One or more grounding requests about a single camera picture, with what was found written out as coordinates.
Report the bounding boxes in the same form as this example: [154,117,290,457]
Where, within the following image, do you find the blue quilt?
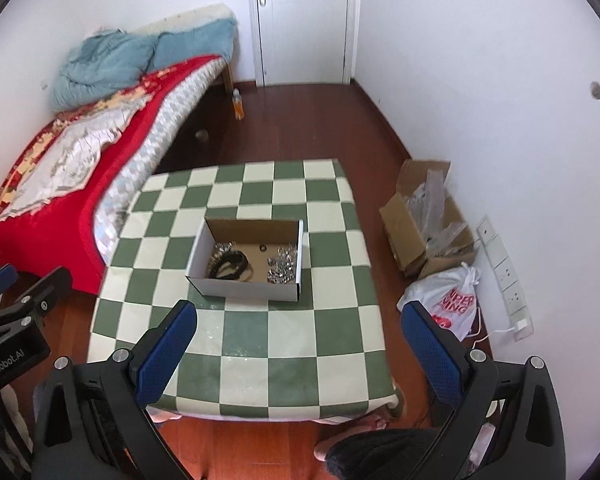
[52,27,158,111]

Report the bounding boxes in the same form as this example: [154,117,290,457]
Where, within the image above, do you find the green checkered table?
[87,158,402,423]

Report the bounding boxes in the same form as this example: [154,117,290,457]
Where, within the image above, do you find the wooden bed frame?
[130,2,238,95]

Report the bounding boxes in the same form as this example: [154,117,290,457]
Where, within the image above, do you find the grey patterned mattress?
[94,57,226,266]

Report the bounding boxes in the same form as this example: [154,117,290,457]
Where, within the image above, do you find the brown cardboard box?
[378,159,478,278]

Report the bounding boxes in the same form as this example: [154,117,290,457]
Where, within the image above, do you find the white power strip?
[476,215,535,343]

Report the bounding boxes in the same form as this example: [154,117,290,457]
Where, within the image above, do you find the white plastic bag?
[396,261,482,342]

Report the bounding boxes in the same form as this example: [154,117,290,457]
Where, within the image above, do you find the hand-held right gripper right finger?
[401,301,567,480]

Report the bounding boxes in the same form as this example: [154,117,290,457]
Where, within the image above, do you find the white door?
[247,0,361,88]

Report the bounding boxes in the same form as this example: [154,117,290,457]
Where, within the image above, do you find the white cable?
[467,305,517,353]

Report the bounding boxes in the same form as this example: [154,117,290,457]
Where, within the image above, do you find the blue pillow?
[150,16,238,68]

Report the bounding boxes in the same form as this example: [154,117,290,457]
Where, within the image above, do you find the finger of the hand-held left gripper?
[0,266,73,333]
[0,264,20,293]

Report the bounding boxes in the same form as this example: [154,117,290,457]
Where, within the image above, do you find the thick silver chain bracelet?
[267,256,297,284]

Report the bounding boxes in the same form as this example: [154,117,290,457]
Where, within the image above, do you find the bed with red blanket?
[0,54,226,296]

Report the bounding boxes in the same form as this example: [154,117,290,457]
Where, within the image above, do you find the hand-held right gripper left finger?
[31,300,198,480]

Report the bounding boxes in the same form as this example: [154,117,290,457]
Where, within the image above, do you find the black fitness band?
[207,250,253,281]

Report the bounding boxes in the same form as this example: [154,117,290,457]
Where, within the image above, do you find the white cardboard box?
[186,217,305,303]

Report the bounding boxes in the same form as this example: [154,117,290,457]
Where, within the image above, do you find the clear plastic packaging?
[407,169,476,258]

